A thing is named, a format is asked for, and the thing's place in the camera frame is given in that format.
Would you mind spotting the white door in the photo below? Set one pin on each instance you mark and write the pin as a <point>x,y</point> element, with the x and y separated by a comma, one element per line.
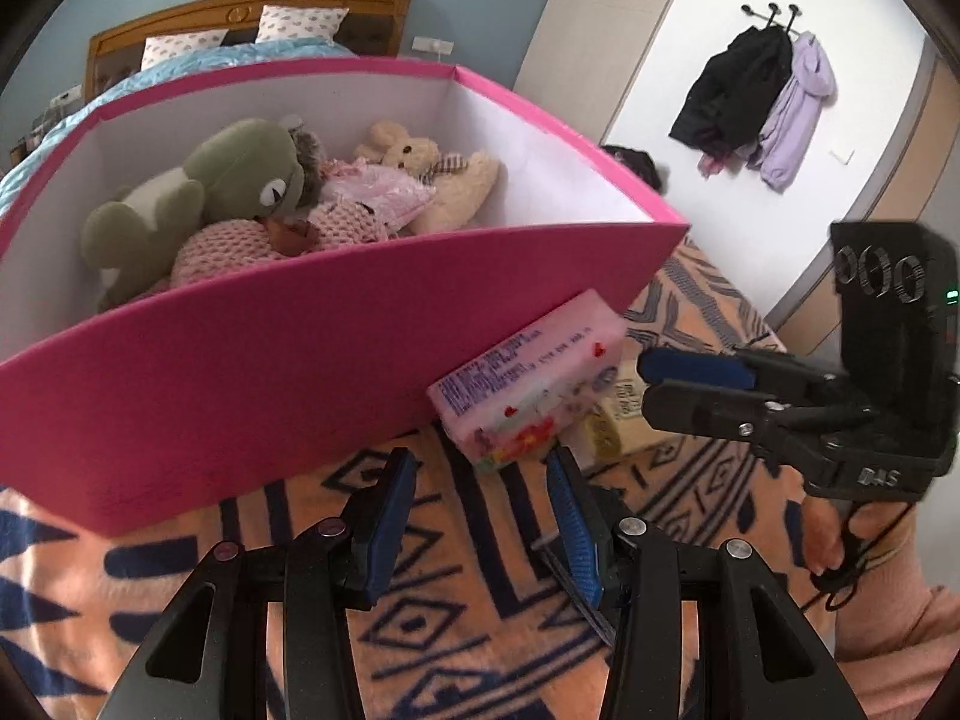
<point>675,52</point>

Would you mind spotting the black jacket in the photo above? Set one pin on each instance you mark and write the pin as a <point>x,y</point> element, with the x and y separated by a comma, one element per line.
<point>735,97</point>

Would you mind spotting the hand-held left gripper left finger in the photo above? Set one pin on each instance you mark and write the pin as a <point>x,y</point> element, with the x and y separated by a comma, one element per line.
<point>390,525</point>

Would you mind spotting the pink cardboard box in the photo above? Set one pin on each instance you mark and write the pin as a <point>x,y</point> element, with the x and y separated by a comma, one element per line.
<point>262,360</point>

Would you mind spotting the cream bunny plush toy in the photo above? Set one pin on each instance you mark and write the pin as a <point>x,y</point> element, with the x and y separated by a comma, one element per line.
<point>457,187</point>

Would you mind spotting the grey furry plush toy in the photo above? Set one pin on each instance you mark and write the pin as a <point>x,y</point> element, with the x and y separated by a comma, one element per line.
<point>306,154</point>

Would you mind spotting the white patterned pillow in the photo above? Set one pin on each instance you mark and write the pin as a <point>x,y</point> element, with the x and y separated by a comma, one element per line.
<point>180,46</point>
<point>300,22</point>

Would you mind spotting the blue duvet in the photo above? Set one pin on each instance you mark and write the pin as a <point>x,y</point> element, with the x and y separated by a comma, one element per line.
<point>52,135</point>

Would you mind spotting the beige cardboard packet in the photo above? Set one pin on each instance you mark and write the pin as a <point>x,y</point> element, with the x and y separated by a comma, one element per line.
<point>622,420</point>

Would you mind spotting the black bag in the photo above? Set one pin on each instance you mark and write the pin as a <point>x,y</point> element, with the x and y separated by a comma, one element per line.
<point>637,165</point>

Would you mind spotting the white wall socket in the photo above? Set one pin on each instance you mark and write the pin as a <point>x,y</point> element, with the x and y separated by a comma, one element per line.
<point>433,45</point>

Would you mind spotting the green frog plush toy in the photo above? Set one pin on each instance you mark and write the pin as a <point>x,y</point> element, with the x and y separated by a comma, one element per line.
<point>232,165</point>

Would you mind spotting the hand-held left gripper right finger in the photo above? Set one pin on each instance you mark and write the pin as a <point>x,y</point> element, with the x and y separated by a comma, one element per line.
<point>570,525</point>

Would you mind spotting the purple hoodie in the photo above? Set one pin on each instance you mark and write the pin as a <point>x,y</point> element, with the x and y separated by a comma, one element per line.
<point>795,120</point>

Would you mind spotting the pink garment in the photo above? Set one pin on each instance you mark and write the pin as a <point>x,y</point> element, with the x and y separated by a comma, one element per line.
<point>716,163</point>

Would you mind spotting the black coat hooks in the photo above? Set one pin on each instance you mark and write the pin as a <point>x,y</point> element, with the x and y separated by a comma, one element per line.
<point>772,15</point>

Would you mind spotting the person's right hand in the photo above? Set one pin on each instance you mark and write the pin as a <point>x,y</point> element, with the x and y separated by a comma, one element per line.
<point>829,540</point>

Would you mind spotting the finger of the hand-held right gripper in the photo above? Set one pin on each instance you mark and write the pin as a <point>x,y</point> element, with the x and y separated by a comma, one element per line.
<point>712,412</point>
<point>697,367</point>

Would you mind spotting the pink knitted bear plush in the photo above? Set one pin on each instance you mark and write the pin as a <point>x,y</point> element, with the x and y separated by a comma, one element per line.
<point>225,240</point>

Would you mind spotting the wooden headboard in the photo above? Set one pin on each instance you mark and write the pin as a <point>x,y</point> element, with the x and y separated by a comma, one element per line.
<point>240,11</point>

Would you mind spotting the pink tissue pack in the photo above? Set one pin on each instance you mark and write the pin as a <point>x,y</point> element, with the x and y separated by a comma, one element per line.
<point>525,382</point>

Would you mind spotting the person's right forearm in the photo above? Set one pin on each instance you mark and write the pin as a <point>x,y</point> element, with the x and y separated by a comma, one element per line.
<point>907,630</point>

